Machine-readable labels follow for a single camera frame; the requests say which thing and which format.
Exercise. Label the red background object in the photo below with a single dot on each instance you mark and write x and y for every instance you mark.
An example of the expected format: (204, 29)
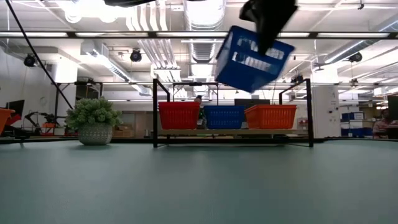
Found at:
(15, 119)

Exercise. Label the silver ceiling air duct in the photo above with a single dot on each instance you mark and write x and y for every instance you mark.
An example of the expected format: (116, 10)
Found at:
(205, 15)

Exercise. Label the black overhead light bar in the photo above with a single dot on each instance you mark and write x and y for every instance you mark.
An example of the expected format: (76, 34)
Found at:
(152, 35)

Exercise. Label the green plant in patterned pot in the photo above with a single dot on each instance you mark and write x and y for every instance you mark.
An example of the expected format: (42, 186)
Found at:
(93, 109)

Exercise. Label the white slanted ceiling duct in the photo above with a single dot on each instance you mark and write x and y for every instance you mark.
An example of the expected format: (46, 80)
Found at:
(118, 73)

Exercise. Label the brown cardboard box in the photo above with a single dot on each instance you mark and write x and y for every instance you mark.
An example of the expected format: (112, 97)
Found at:
(122, 130)

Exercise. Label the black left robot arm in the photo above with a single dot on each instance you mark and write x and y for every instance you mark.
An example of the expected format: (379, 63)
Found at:
(124, 2)

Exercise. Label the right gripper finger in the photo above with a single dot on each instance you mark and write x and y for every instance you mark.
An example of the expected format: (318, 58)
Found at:
(266, 40)

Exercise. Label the black computer monitor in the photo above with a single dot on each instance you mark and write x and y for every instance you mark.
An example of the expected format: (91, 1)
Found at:
(248, 102)
(17, 107)

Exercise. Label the black frame wooden shelf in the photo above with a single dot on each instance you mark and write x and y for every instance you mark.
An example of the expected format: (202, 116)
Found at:
(217, 132)

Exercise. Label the black background robot arm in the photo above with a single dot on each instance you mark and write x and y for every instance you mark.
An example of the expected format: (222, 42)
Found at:
(49, 117)

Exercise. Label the person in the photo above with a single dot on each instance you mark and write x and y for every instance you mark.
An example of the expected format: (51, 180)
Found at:
(384, 126)
(198, 100)

